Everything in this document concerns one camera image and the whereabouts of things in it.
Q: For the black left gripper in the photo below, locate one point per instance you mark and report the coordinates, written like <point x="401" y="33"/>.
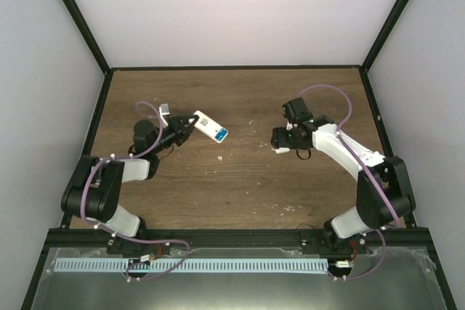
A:
<point x="177" y="125"/>

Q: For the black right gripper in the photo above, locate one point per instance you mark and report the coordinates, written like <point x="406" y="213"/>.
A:
<point x="280" y="141"/>

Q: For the white remote control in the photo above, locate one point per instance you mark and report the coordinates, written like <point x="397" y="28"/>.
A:
<point x="207" y="125"/>

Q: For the white battery compartment cover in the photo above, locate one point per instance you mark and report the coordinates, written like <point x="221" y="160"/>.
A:
<point x="281" y="150"/>

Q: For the blue battery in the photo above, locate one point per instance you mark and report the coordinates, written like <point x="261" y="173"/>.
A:
<point x="221" y="135"/>

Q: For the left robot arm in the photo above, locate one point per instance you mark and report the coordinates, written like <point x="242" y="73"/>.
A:
<point x="93" y="191"/>

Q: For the grey metal front plate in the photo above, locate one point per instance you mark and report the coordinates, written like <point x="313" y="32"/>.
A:
<point x="384" y="278"/>

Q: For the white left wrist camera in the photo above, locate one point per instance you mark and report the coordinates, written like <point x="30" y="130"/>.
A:
<point x="164" y="113"/>

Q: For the light blue slotted cable duct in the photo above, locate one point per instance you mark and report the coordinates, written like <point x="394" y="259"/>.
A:
<point x="193" y="265"/>

